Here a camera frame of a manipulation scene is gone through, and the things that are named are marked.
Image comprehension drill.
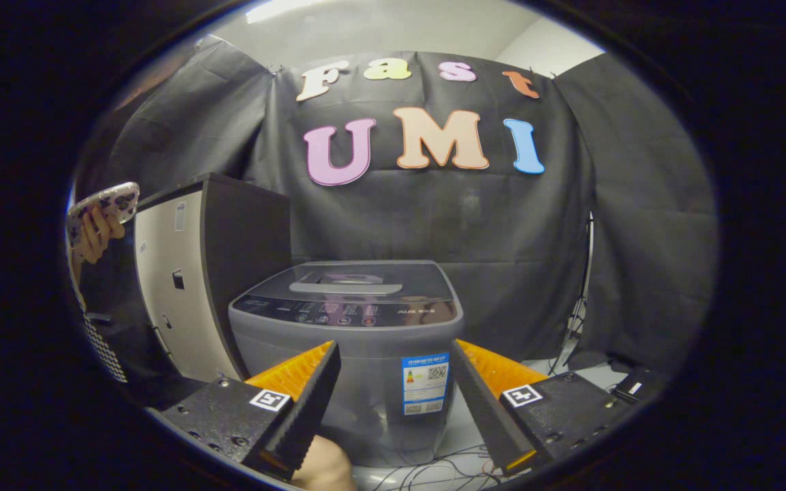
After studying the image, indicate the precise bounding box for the person's head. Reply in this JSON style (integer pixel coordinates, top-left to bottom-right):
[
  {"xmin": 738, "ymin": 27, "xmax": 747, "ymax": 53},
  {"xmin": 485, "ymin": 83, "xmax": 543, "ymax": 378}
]
[{"xmin": 113, "ymin": 51, "xmax": 196, "ymax": 113}]

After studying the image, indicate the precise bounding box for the black light stand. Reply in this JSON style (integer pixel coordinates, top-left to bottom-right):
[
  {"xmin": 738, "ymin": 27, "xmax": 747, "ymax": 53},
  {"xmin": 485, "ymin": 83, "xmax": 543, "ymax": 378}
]
[{"xmin": 549, "ymin": 211, "xmax": 595, "ymax": 376}]

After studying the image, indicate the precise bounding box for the black backdrop cloth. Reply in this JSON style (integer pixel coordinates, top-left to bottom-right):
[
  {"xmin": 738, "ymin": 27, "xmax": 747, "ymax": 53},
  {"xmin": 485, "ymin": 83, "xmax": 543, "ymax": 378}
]
[{"xmin": 76, "ymin": 34, "xmax": 720, "ymax": 372}]

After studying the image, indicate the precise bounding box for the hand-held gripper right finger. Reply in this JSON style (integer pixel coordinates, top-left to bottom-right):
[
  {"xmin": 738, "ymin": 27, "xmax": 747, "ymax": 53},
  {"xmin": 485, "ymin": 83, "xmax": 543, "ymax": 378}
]
[{"xmin": 449, "ymin": 339, "xmax": 639, "ymax": 479}]

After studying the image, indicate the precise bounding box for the smartphone with patterned case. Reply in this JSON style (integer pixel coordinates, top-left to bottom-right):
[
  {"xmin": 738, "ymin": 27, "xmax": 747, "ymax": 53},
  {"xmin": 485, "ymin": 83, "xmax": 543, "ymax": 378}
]
[{"xmin": 67, "ymin": 181, "xmax": 141, "ymax": 246}]

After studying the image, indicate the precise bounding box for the grey washing machine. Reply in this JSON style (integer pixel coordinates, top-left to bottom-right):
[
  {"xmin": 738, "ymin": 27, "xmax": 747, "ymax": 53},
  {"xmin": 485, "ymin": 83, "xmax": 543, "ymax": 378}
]
[{"xmin": 229, "ymin": 259, "xmax": 465, "ymax": 468}]

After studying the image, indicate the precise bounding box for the person's checkered clothing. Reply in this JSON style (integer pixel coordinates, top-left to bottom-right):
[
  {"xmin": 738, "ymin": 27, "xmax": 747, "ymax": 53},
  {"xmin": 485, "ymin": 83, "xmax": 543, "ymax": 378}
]
[{"xmin": 69, "ymin": 239, "xmax": 162, "ymax": 396}]

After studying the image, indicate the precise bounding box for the tangle of black cables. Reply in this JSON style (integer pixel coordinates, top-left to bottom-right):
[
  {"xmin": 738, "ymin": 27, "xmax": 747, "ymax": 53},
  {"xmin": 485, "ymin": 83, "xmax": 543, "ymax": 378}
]
[{"xmin": 355, "ymin": 443, "xmax": 503, "ymax": 491}]

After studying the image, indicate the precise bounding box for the transparent washing machine lid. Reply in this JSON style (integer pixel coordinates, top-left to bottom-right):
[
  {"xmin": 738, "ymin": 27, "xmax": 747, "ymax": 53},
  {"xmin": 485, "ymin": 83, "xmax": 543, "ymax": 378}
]
[{"xmin": 250, "ymin": 261, "xmax": 459, "ymax": 306}]

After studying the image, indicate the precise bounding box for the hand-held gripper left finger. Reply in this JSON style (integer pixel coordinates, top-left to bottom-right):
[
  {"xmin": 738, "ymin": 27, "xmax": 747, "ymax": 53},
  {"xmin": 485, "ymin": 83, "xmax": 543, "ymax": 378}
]
[{"xmin": 149, "ymin": 341, "xmax": 342, "ymax": 483}]

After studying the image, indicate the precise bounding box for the dark grey cabinet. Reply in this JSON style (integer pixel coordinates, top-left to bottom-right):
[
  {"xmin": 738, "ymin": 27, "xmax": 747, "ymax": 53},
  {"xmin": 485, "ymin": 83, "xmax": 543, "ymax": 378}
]
[{"xmin": 135, "ymin": 172, "xmax": 291, "ymax": 383}]

